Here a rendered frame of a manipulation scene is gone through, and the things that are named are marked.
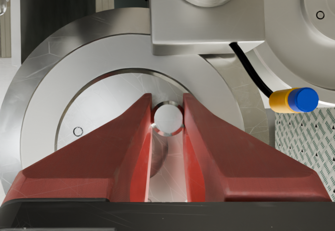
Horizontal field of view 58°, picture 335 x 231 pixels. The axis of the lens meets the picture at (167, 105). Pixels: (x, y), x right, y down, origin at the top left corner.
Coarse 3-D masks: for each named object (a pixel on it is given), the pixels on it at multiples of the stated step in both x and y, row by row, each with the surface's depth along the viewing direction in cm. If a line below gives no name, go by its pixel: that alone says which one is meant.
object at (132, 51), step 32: (64, 64) 15; (96, 64) 15; (128, 64) 15; (160, 64) 15; (192, 64) 16; (32, 96) 15; (64, 96) 15; (224, 96) 16; (32, 128) 15; (32, 160) 15
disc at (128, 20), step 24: (72, 24) 16; (96, 24) 16; (120, 24) 16; (144, 24) 16; (48, 48) 16; (72, 48) 16; (24, 72) 16; (240, 72) 17; (24, 96) 16; (240, 96) 17; (0, 120) 16; (264, 120) 17; (0, 144) 16; (0, 168) 16
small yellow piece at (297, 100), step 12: (240, 48) 13; (240, 60) 13; (252, 72) 13; (264, 84) 12; (276, 96) 11; (288, 96) 10; (300, 96) 10; (312, 96) 10; (276, 108) 11; (288, 108) 11; (300, 108) 10; (312, 108) 10
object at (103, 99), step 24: (120, 72) 14; (144, 72) 14; (96, 96) 14; (120, 96) 14; (168, 96) 14; (72, 120) 14; (96, 120) 14; (168, 144) 14; (168, 168) 14; (168, 192) 14
